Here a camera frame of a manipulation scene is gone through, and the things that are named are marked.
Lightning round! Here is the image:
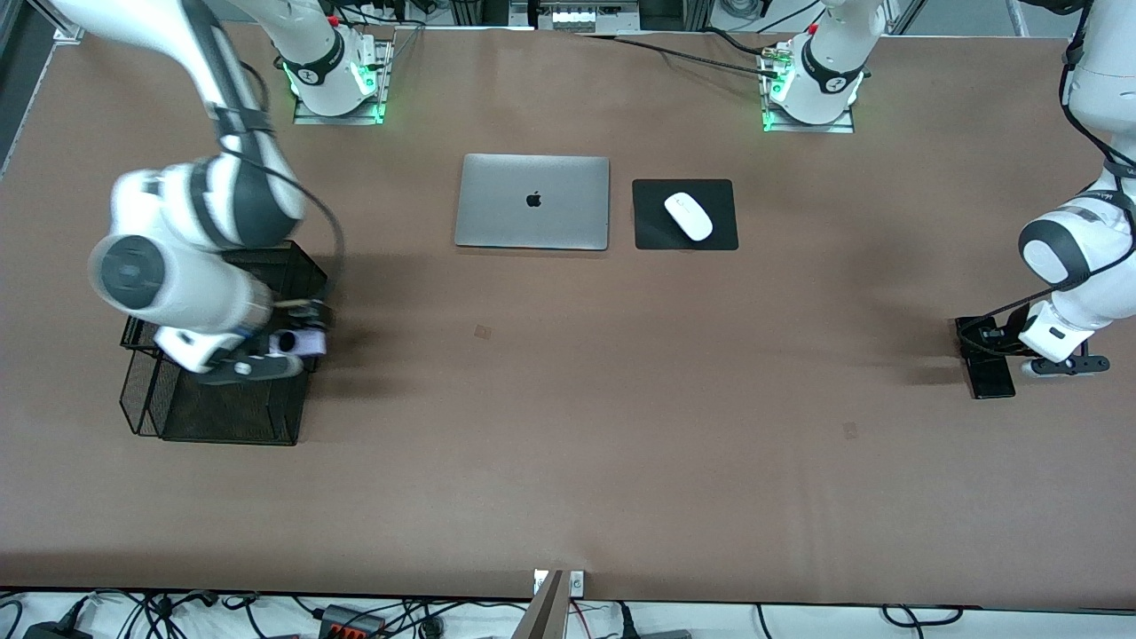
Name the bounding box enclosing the lilac flip phone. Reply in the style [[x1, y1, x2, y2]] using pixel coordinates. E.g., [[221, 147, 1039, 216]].
[[269, 326, 330, 359]]

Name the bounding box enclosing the black slab smartphone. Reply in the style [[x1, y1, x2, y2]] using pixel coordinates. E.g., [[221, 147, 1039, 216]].
[[957, 317, 1018, 399]]

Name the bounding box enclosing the black mesh two-tier tray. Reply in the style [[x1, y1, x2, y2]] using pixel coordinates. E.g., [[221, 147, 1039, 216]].
[[119, 238, 328, 447]]

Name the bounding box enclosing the silver closed laptop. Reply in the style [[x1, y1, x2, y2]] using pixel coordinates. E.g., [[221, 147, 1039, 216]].
[[454, 154, 611, 251]]

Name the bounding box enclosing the black hub with orange ports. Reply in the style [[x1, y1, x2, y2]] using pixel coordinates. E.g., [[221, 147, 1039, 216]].
[[319, 603, 389, 639]]

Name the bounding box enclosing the white power strip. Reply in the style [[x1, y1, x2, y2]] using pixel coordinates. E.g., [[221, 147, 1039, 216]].
[[337, 0, 427, 26]]

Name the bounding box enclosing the white computer mouse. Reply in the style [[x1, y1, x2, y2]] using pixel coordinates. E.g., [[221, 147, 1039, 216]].
[[664, 192, 714, 242]]

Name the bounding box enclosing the black mouse pad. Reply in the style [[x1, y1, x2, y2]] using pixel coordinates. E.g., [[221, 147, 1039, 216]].
[[632, 178, 739, 251]]

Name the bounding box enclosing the aluminium profile bar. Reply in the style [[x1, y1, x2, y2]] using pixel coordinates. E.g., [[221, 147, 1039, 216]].
[[512, 570, 569, 639]]

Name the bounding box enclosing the grey device with white connectors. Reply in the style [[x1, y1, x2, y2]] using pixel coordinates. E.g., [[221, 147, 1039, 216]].
[[510, 0, 640, 33]]

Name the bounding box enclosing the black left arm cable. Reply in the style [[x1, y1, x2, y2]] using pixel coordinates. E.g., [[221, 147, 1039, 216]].
[[963, 35, 1136, 356]]

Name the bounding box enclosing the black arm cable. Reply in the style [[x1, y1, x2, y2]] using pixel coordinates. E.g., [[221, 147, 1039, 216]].
[[209, 62, 347, 312], [963, 35, 1136, 356]]

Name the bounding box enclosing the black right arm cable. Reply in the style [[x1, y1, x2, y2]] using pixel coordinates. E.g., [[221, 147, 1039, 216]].
[[209, 62, 347, 312]]

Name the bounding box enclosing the black looped floor cable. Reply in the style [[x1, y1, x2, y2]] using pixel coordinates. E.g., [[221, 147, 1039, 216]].
[[881, 603, 966, 627]]

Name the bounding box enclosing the black braided table cable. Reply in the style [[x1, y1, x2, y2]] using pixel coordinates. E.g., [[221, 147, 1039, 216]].
[[572, 32, 782, 81]]

